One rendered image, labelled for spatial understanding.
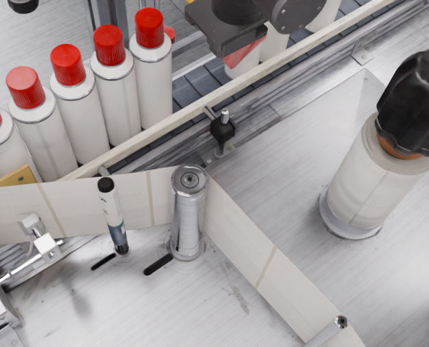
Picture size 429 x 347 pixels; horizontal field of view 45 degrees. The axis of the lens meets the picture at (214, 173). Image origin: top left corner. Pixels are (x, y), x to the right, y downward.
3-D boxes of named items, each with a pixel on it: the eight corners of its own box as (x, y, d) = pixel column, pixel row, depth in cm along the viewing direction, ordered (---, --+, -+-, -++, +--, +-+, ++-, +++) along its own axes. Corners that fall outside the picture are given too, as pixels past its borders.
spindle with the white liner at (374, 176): (350, 252, 69) (456, 129, 43) (305, 202, 72) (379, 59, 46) (396, 216, 72) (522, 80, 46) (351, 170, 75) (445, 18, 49)
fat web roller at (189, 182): (182, 268, 67) (184, 208, 50) (162, 242, 68) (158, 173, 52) (211, 249, 68) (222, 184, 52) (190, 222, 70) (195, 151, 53)
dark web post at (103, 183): (120, 258, 67) (102, 193, 50) (113, 247, 67) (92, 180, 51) (131, 250, 67) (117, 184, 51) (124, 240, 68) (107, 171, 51)
